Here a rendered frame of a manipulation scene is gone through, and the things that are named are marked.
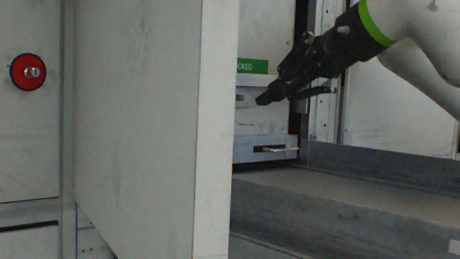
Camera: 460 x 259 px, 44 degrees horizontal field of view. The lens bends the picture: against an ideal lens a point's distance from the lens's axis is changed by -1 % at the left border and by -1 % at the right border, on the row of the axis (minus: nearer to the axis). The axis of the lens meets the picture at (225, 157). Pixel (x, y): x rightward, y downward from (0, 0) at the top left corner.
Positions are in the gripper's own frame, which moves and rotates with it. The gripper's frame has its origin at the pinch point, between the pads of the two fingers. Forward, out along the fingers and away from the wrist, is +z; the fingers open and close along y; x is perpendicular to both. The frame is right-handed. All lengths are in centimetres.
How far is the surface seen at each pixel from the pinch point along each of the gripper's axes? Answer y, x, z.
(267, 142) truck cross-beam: 2.8, 15.5, 19.1
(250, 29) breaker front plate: -20.2, 9.3, 7.3
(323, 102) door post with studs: -4.2, 31.9, 11.6
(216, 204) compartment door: 29, -55, -36
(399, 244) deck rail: 36, -28, -33
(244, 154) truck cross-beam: 4.8, 8.0, 20.3
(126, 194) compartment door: 22, -50, -17
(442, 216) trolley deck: 33.1, 4.9, -21.1
